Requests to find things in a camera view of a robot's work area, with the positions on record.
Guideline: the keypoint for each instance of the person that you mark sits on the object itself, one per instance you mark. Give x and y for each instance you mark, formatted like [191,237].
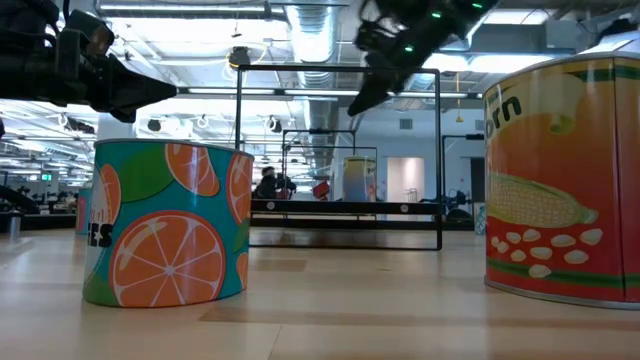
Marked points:
[267,186]

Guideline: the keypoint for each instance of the background black metal frame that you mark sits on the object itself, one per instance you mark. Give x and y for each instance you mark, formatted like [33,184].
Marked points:
[472,136]
[320,131]

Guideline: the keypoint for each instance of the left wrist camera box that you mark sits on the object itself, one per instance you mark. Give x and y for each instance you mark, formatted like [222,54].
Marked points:
[82,40]

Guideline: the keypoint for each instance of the long ceiling light strip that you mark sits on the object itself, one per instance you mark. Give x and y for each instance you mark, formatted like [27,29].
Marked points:
[210,91]

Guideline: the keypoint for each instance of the pink and teal can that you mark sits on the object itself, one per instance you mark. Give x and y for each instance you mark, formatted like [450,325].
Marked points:
[83,210]

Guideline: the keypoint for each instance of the teal lattice patterned can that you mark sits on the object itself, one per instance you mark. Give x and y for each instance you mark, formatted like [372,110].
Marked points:
[480,220]

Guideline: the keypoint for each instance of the orange red corn can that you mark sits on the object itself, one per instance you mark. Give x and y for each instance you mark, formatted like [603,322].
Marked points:
[560,175]

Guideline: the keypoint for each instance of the black table edge rail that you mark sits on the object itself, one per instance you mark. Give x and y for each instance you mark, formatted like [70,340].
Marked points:
[45,222]

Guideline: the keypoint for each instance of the yellow hanging pendant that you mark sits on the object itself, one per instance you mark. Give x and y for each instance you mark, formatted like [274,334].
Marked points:
[458,118]

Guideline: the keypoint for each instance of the red background object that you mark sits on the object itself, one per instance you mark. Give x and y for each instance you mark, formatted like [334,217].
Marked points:
[321,191]

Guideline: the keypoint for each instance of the black metal frame shelf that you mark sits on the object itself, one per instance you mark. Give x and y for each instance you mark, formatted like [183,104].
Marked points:
[345,207]

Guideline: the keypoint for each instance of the wall vent grille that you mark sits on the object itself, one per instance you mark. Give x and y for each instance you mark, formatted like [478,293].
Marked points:
[406,124]

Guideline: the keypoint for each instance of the white round pillar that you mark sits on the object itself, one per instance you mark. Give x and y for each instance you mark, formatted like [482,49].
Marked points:
[115,127]

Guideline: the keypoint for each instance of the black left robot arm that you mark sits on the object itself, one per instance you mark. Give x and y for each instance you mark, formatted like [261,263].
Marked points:
[20,15]

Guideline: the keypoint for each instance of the grey metal post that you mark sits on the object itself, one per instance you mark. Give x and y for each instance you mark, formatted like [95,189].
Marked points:
[14,225]

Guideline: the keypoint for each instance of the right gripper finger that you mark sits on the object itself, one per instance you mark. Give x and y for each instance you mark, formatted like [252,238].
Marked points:
[372,95]

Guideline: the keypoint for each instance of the teal can with orange slices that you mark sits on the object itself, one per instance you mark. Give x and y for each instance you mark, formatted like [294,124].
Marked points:
[165,225]

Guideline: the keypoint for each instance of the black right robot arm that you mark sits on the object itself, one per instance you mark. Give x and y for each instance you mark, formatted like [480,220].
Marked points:
[470,12]

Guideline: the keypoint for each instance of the green exit sign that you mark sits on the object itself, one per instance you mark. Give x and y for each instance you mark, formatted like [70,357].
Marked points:
[46,177]

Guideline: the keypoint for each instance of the black ceiling mounted device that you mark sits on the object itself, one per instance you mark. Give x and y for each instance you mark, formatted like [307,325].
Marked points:
[239,56]

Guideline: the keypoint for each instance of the pale yellow labelled can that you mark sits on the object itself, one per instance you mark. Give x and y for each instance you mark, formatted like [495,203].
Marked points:
[359,180]

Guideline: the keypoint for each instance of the ribbed silver ventilation duct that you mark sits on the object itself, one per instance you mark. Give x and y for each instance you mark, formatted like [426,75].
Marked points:
[312,35]

